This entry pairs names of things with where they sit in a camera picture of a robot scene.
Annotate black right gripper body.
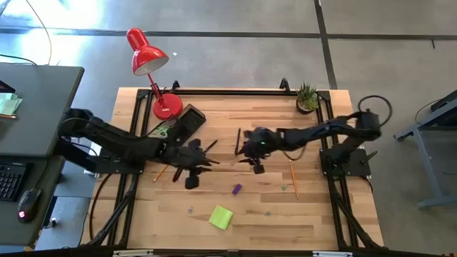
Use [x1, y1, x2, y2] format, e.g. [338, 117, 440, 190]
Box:
[243, 127, 286, 175]

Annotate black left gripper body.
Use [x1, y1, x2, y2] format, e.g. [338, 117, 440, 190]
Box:
[162, 138, 208, 191]

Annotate yellow pencil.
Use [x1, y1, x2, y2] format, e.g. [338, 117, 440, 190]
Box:
[288, 158, 301, 201]
[153, 164, 170, 183]

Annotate green-handled scissors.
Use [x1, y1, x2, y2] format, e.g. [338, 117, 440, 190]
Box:
[155, 119, 179, 139]

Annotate green sticky note pad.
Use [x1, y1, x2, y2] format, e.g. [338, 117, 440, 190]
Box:
[209, 205, 234, 231]

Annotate black mesh desk organizer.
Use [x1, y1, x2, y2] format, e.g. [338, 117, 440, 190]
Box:
[156, 104, 207, 147]

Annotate dark grey office desk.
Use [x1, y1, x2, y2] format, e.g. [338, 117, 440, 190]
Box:
[0, 63, 86, 247]

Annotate potted succulent plant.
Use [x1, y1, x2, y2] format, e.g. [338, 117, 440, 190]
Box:
[295, 81, 320, 116]

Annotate red desk lamp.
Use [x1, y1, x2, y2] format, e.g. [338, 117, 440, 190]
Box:
[126, 27, 184, 121]

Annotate grey metal side table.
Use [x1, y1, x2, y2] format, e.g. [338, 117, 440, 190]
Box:
[394, 89, 457, 210]

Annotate black computer mouse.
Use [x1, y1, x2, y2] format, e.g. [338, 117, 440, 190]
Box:
[16, 188, 42, 224]

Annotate black keyboard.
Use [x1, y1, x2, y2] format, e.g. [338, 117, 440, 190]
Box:
[0, 163, 29, 203]

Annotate light green paper stack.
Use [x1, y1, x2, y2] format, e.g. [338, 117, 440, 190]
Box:
[0, 91, 24, 116]

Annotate black aluminium table frame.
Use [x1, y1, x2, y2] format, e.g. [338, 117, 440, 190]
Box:
[84, 77, 386, 251]

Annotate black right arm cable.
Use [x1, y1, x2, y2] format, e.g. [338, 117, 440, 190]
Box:
[358, 94, 393, 127]

